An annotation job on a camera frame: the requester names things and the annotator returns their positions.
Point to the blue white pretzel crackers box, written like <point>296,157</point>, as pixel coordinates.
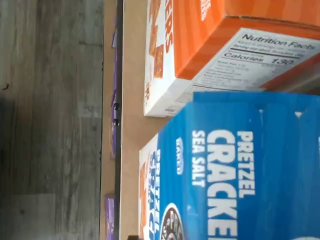
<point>225,162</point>

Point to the purple Annie's snack box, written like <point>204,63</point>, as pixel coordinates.
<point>109,217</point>
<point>114,125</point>
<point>115,65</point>

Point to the tan cardboard shelf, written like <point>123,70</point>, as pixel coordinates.
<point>132,75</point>

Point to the orange white pretzel crackers box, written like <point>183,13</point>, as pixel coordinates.
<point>190,37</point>

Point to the dark metal shelving frame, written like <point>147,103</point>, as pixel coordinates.
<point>118,75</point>

